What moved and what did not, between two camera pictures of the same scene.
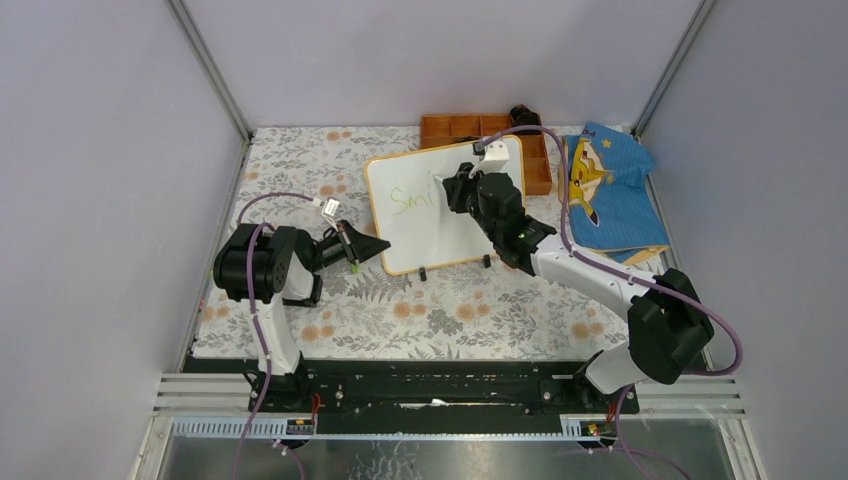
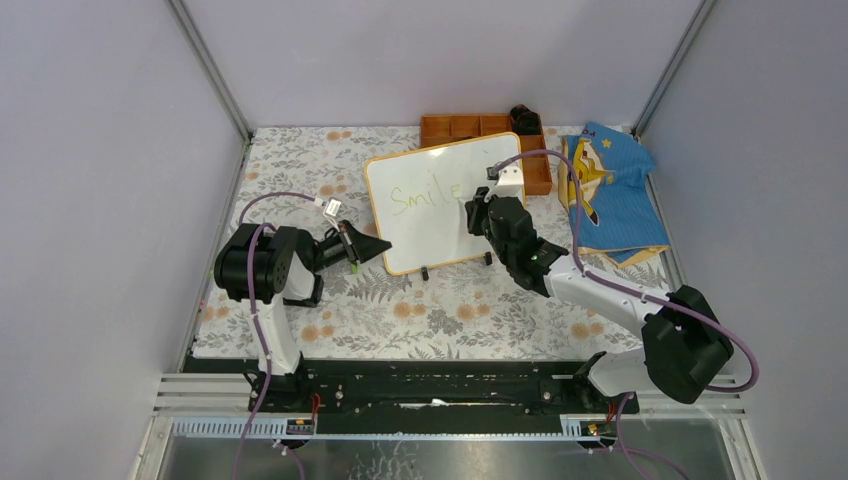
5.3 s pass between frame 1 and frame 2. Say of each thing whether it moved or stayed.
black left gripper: stayed
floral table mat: stayed
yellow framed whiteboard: stayed
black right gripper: moved
